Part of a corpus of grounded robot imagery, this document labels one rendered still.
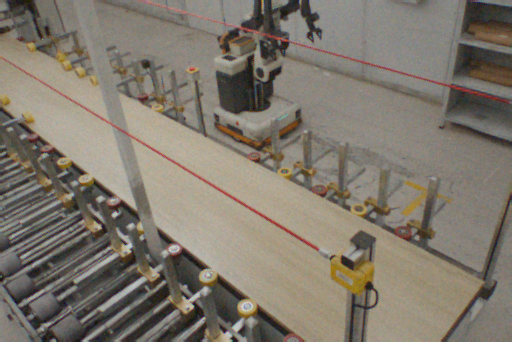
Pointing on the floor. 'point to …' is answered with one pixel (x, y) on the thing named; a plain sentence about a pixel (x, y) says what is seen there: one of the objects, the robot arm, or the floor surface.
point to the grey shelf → (496, 116)
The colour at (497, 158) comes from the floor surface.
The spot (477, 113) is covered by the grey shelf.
